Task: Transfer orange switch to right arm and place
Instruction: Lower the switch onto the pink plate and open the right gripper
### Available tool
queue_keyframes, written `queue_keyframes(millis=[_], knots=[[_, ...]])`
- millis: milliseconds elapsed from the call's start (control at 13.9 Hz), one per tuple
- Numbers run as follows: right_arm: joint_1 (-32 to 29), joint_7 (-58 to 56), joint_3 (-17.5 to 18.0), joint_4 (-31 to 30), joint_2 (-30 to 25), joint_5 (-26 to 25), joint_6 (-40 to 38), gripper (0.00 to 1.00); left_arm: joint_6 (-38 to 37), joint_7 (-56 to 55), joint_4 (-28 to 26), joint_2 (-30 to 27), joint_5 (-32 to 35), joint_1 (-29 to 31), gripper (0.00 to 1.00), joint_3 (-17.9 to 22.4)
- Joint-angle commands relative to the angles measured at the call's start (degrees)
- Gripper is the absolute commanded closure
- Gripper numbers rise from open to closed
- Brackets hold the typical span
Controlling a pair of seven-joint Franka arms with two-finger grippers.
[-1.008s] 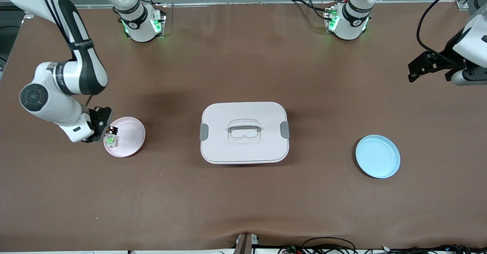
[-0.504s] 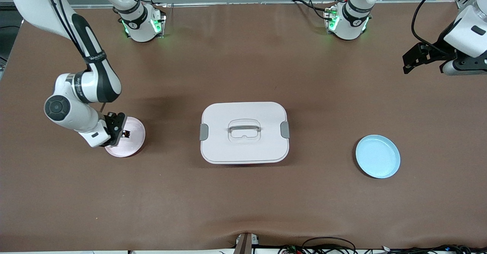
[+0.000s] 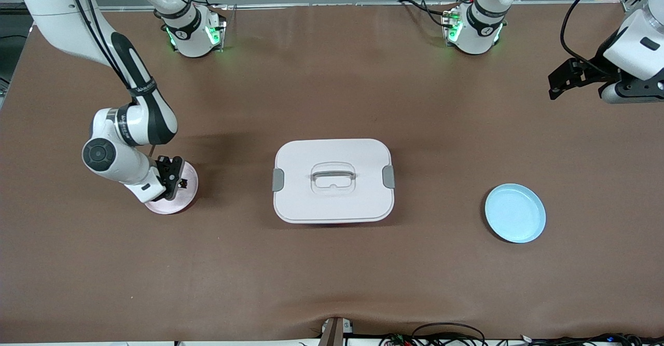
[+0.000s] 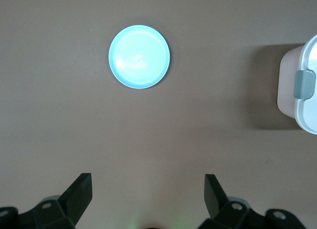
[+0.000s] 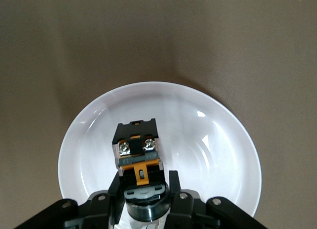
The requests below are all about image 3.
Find pink round plate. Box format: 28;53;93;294
144;160;199;215

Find light blue round plate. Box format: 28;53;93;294
485;183;547;244

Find white lidded box grey latches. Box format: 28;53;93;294
272;139;395;225

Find brown table mat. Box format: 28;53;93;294
0;1;664;344

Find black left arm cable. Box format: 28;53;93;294
560;0;624;72

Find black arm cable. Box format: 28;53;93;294
62;0;136;93
560;0;624;72

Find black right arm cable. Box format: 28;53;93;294
62;0;136;93

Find black left base cable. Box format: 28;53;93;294
397;0;460;29

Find metal table edge bracket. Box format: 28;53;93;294
319;316;354;346

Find silver table edge rail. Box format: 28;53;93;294
99;1;639;13

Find tangled cable bundle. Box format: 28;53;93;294
379;332;664;346

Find black looped cable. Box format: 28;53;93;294
411;322;487;346

